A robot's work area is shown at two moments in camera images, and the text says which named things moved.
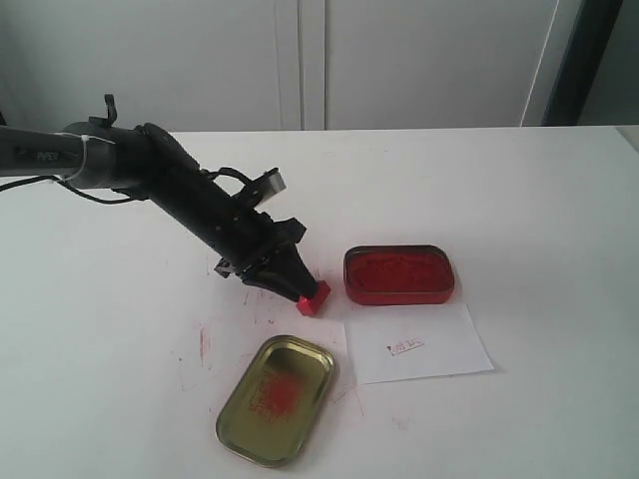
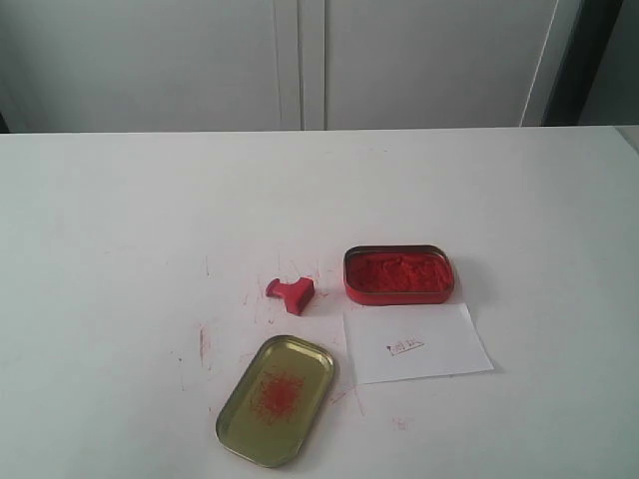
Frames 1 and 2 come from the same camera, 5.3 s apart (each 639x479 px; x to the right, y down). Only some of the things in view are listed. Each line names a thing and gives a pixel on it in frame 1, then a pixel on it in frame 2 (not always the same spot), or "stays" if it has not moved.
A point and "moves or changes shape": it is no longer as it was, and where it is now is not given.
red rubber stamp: (312, 305) moves or changes shape
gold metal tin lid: (273, 407) stays
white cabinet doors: (213, 66) stays
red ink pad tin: (397, 274) stays
